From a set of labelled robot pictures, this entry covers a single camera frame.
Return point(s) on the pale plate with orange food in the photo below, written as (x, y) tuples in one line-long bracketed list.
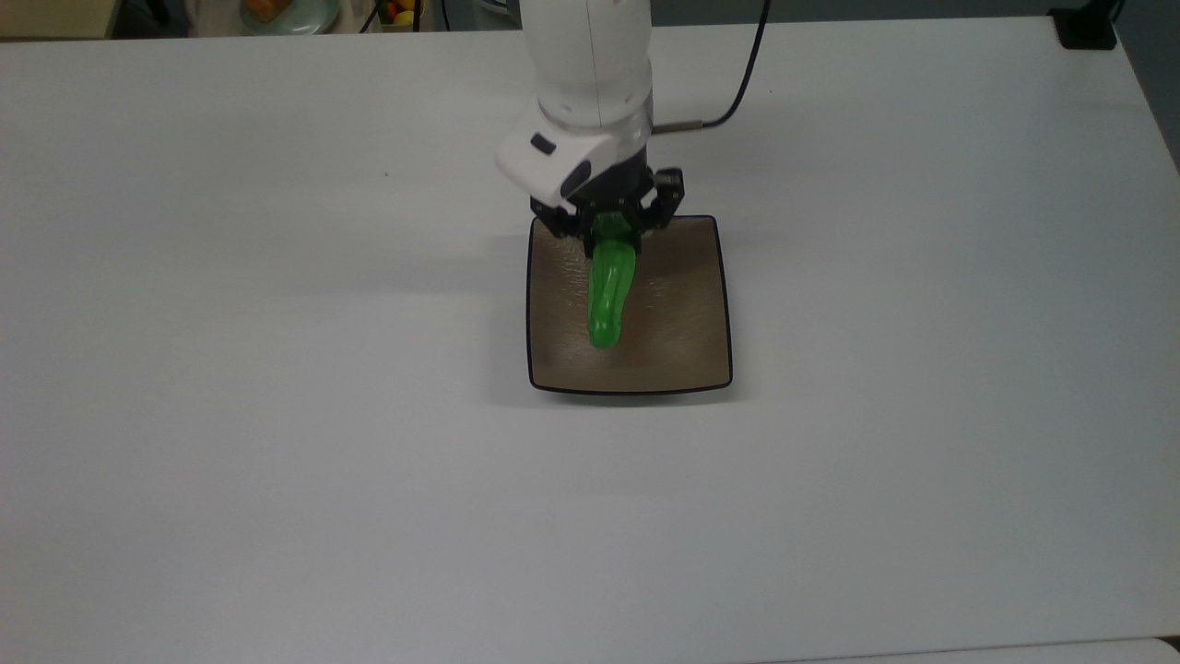
[(290, 14)]

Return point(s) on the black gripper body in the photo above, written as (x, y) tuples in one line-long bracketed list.
[(616, 186)]

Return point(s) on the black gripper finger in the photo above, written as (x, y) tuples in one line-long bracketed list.
[(666, 198), (558, 219)]

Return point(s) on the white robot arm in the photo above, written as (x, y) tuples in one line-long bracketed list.
[(585, 83)]

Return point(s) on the wooden board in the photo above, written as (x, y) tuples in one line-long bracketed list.
[(55, 17)]

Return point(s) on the basket of colourful fruit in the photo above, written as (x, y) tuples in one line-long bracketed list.
[(402, 13)]

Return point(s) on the square brown ceramic plate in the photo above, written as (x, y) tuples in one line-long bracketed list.
[(673, 314)]

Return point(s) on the green chili pepper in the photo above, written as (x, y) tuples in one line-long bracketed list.
[(610, 290)]

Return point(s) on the black table clamp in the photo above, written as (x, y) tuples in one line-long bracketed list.
[(1086, 26)]

